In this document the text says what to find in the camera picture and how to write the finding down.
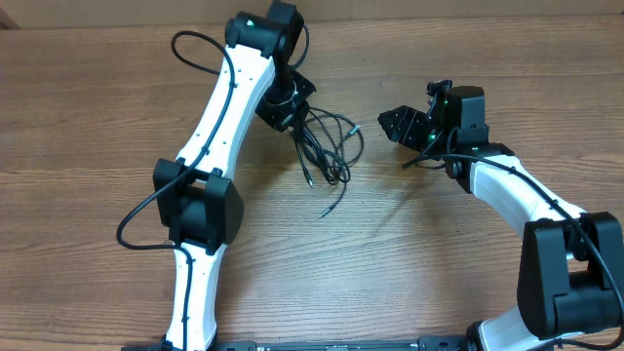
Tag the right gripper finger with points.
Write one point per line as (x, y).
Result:
(402, 117)
(414, 138)

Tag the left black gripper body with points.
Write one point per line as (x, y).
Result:
(281, 111)

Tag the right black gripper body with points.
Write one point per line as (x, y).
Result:
(438, 127)

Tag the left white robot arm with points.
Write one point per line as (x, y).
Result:
(196, 197)

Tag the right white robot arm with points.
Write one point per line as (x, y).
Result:
(571, 270)

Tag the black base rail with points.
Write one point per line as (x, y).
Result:
(341, 345)

